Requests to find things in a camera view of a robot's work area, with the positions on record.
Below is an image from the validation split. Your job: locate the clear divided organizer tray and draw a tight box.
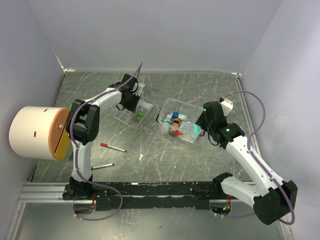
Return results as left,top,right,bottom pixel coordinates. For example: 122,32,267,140
113,96,155,129

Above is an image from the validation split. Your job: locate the green battery pack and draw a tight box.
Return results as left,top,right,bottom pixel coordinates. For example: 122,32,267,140
135,112,145,122

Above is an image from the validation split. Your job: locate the teal blister pack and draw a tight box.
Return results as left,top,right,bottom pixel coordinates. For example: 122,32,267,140
180,121,195,133
193,123,202,134

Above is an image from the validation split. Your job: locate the clear plastic storage box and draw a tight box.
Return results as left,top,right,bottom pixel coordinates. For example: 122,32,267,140
156,98,203,143

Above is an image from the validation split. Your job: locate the white blue medicine bottle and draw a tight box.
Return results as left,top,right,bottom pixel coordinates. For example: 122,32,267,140
172,112,188,121

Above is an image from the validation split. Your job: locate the orange cap small bottle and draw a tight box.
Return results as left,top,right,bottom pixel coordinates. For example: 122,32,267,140
172,118,181,128

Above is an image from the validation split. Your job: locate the white green dropper bottle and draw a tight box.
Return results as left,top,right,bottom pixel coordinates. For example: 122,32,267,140
162,114,172,127

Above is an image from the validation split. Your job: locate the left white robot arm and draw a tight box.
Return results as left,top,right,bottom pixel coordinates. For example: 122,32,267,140
62,74,145,200

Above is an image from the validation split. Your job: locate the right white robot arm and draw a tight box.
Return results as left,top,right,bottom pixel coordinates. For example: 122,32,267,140
196,99,298,225

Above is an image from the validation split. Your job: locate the red cross grey disc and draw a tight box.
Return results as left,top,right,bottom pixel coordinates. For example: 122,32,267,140
169,129,183,137

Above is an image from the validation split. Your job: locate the red cap marker pen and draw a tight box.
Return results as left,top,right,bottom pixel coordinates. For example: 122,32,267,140
100,142,127,153

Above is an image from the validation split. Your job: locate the green cap marker pen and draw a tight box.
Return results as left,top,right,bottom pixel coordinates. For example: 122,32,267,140
90,163,115,171

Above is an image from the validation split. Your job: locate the white cylinder drum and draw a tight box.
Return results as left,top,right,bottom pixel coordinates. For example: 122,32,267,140
9,106,72,161

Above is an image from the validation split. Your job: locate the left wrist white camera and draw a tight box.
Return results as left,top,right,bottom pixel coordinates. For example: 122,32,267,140
133,82,145,97

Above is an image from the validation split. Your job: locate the wrist white camera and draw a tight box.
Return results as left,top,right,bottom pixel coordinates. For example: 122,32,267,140
133,82,145,97
219,98,234,117

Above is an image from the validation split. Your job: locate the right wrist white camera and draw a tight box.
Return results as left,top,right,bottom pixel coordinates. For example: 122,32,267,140
219,98,234,117

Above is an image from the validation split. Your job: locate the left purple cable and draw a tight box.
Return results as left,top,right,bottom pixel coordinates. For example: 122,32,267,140
68,62,144,222

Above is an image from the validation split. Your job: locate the black mounting base rail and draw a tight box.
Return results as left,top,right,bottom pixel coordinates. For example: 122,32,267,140
62,179,242,211

